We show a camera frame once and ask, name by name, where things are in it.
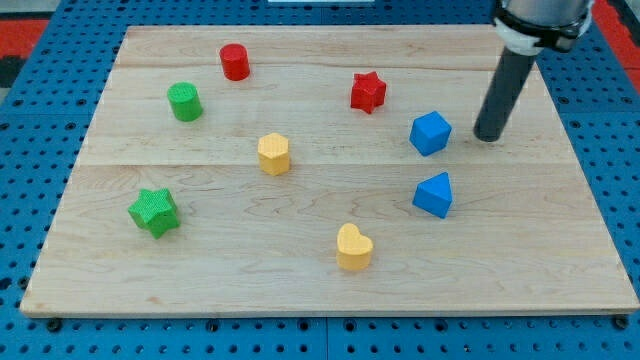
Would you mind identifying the blue cube block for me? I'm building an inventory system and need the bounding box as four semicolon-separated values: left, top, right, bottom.
409;111;452;156

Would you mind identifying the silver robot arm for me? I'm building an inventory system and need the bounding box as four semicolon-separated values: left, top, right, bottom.
492;0;595;56

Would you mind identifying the blue triangle block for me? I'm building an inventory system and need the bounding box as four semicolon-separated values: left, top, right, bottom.
412;172;453;219

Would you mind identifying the wooden board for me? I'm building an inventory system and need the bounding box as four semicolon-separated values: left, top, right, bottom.
21;25;639;318

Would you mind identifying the yellow hexagon block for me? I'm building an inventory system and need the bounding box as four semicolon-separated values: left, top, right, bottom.
257;133;290;176

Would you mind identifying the yellow heart block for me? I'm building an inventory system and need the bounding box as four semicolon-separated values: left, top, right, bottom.
336;223;374;271

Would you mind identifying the red star block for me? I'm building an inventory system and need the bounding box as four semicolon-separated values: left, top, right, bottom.
350;71;387;114

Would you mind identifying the red cylinder block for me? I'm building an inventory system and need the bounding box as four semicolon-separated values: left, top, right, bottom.
219;43;251;81

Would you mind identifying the green cylinder block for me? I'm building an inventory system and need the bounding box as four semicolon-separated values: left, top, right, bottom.
167;82;203;122

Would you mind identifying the green star block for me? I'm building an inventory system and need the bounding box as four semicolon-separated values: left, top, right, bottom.
128;188;181;239

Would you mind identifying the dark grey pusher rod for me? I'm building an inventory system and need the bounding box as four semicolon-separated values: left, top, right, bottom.
473;47;535;142

